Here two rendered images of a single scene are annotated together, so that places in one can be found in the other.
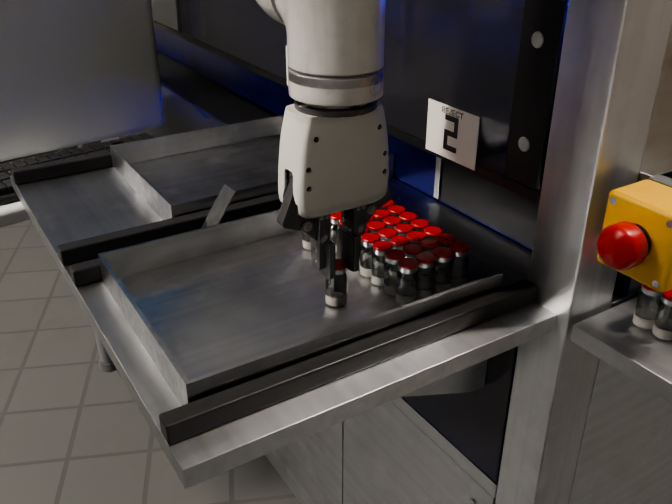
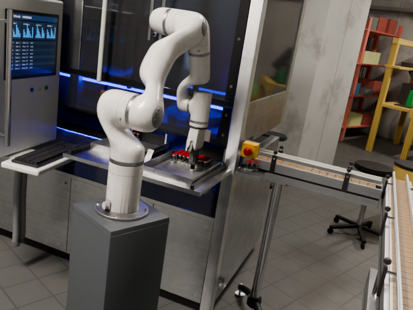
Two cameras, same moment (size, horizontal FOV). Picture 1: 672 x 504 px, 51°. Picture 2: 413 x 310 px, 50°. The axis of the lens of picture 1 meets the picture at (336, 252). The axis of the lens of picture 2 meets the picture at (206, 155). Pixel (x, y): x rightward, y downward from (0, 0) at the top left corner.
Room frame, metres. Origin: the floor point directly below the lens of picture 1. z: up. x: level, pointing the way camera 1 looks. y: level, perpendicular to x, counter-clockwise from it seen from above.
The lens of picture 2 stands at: (-0.95, 1.16, 1.52)
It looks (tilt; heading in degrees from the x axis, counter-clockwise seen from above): 16 degrees down; 322
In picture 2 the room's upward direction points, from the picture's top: 9 degrees clockwise
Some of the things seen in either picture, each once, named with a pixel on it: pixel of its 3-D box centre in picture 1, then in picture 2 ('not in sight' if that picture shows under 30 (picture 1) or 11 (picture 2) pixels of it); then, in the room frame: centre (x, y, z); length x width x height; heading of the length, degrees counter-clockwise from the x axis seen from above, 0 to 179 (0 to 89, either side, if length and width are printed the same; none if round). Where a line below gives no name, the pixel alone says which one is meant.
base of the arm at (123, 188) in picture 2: not in sight; (124, 186); (0.36, 0.48, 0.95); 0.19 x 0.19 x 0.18
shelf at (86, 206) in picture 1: (260, 231); (153, 161); (0.81, 0.10, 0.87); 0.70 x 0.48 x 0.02; 32
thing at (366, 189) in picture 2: not in sight; (310, 171); (0.39, -0.56, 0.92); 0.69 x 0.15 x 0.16; 32
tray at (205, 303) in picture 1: (295, 277); (182, 166); (0.65, 0.04, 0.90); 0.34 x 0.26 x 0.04; 122
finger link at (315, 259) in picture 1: (313, 246); (191, 157); (0.61, 0.02, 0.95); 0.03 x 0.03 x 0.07; 32
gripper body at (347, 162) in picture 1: (335, 149); (196, 136); (0.62, 0.00, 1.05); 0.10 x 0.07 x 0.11; 122
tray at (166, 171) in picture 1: (250, 161); (131, 145); (0.99, 0.13, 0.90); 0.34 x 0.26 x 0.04; 122
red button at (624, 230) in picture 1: (626, 244); (247, 151); (0.53, -0.25, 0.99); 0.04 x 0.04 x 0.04; 32
